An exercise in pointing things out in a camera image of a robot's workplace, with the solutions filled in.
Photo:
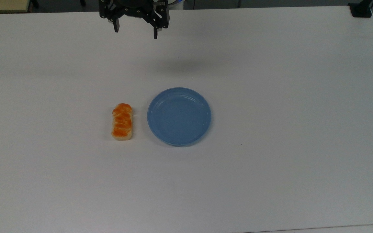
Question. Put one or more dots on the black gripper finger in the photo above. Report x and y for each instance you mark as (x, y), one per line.
(156, 32)
(116, 26)

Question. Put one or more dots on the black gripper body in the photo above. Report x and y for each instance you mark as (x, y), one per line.
(131, 8)

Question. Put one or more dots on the orange glazed bread loaf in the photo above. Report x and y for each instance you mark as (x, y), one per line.
(122, 122)

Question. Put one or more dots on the blue round plate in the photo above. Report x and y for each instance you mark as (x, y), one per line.
(179, 116)

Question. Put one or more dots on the light wooden table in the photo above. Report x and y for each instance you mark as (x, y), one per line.
(3, 5)

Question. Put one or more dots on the black camera stand base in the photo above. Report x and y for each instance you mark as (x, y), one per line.
(361, 9)

